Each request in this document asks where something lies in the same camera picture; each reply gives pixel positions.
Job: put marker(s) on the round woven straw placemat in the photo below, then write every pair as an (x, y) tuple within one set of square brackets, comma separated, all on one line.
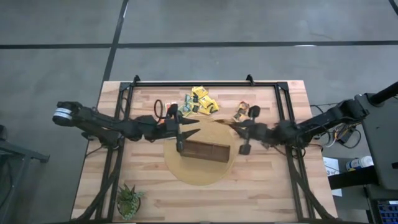
[(199, 174)]

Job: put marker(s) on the black bar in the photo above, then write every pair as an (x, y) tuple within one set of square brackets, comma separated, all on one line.
[(351, 179)]

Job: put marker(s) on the brown wooden tea box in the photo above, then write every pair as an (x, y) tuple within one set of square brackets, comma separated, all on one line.
[(205, 151)]

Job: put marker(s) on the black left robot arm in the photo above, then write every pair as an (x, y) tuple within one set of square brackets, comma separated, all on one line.
[(93, 119)]

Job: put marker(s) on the black upright pole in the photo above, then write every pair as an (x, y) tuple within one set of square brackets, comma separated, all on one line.
[(385, 92)]

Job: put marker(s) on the orange white tea packet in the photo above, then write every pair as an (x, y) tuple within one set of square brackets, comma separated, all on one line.
[(167, 104)]

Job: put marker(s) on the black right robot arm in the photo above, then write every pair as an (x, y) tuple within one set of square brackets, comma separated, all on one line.
[(326, 119)]

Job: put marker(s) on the black computer keyboard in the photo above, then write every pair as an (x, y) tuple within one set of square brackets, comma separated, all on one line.
[(387, 213)]

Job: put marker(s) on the white plastic bottle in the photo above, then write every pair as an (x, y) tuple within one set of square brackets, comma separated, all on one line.
[(362, 162)]

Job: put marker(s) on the black aluminium rig frame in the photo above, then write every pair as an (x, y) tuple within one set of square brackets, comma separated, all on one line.
[(202, 84)]

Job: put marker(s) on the small potted green plant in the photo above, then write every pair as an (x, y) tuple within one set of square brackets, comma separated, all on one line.
[(128, 202)]

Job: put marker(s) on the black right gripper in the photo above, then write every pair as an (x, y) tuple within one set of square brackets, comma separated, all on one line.
[(261, 133)]

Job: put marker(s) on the grey desk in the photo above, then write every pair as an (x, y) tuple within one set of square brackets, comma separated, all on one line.
[(382, 140)]

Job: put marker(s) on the dark metal stand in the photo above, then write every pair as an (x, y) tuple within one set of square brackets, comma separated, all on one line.
[(18, 152)]

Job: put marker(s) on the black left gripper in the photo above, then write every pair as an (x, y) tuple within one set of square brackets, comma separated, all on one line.
[(169, 129)]

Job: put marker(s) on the white paper sheet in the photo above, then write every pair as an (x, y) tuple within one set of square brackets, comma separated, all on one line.
[(331, 165)]

